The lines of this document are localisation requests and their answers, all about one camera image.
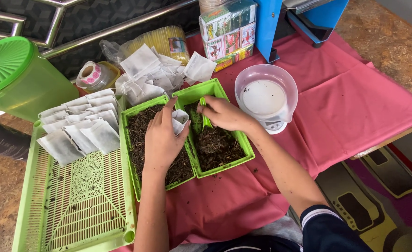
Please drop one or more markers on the small white tea bag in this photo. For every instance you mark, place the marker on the small white tea bag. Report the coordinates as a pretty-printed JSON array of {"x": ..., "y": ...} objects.
[{"x": 180, "y": 119}]

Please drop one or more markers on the patterned floor rug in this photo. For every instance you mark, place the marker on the patterned floor rug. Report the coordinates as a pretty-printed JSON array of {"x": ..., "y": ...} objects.
[{"x": 377, "y": 203}]

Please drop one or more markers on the chrome metal rail frame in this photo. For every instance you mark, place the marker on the chrome metal rail frame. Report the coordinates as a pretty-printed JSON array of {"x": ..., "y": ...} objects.
[{"x": 52, "y": 24}]

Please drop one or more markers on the person's navy striped shirt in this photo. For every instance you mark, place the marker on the person's navy striped shirt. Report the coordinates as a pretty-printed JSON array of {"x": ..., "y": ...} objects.
[{"x": 326, "y": 231}]

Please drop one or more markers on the white kitchen scale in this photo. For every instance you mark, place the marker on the white kitchen scale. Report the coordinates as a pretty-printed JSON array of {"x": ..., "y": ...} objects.
[{"x": 272, "y": 126}]

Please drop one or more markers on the green lidded plastic container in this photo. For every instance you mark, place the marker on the green lidded plastic container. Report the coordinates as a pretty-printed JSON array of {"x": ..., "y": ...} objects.
[{"x": 13, "y": 77}]

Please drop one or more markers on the person's left hand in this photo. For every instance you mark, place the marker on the person's left hand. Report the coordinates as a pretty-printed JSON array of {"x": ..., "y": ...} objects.
[{"x": 161, "y": 141}]

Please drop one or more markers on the pink tablecloth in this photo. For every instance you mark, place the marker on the pink tablecloth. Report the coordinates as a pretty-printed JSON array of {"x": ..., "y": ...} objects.
[{"x": 342, "y": 105}]

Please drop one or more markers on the rows of filled tea bags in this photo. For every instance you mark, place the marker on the rows of filled tea bags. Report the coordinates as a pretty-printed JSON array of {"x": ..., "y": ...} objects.
[{"x": 80, "y": 129}]

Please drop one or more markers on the plastic bag of yellow packets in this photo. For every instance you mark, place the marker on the plastic bag of yellow packets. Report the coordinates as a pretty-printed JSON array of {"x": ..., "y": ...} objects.
[{"x": 160, "y": 40}]

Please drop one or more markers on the clear plastic jar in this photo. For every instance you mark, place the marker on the clear plastic jar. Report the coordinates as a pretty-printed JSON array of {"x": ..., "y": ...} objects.
[{"x": 211, "y": 4}]

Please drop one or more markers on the clear jar with yellow lid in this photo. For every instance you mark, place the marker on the clear jar with yellow lid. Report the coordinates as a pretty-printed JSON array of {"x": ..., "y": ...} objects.
[{"x": 108, "y": 75}]

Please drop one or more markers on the person's grey trousers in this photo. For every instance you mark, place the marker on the person's grey trousers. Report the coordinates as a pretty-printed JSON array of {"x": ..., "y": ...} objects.
[{"x": 275, "y": 227}]

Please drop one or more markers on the black printed bag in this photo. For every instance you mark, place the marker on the black printed bag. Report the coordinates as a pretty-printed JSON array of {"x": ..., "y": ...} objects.
[{"x": 3, "y": 140}]

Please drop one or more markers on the wrapped pack of tea boxes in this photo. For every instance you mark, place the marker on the wrapped pack of tea boxes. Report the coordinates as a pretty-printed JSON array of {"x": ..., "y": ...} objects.
[{"x": 228, "y": 33}]

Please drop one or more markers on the roll of pink stickers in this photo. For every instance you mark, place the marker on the roll of pink stickers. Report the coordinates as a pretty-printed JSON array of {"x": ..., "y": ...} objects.
[{"x": 89, "y": 73}]

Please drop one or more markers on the green perforated plastic tray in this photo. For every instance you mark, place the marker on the green perforated plastic tray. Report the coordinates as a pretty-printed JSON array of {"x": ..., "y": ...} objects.
[{"x": 83, "y": 206}]

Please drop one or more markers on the clear plastic scale bowl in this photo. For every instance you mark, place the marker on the clear plastic scale bowl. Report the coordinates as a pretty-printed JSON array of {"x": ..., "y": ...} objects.
[{"x": 265, "y": 96}]

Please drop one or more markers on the pile of empty tea bags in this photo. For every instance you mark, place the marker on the pile of empty tea bags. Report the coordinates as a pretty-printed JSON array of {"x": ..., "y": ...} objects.
[{"x": 150, "y": 75}]

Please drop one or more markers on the green tub with coarse tea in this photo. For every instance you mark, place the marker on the green tub with coarse tea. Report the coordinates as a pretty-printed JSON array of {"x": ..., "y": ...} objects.
[{"x": 132, "y": 157}]

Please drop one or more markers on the wooden table board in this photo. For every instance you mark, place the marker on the wooden table board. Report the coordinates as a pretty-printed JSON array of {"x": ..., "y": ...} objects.
[{"x": 384, "y": 141}]

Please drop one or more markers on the coarse dried tea leaves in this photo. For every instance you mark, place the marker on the coarse dried tea leaves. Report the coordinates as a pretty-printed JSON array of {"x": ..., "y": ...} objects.
[{"x": 137, "y": 129}]

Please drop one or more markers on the green plastic scoop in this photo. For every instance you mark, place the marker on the green plastic scoop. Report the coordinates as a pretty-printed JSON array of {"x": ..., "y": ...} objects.
[{"x": 206, "y": 120}]

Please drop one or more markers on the person's right hand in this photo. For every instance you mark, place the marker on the person's right hand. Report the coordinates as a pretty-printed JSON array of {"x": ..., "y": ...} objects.
[{"x": 228, "y": 115}]

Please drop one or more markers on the fine dried tea leaves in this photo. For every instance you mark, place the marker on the fine dried tea leaves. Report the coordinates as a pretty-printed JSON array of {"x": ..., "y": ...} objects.
[{"x": 216, "y": 147}]

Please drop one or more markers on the green tub with fine tea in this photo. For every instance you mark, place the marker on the green tub with fine tea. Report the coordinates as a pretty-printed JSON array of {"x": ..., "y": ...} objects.
[{"x": 195, "y": 92}]

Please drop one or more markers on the blue metal sealing machine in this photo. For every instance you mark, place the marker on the blue metal sealing machine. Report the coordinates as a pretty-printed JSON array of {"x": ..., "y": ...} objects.
[{"x": 267, "y": 28}]

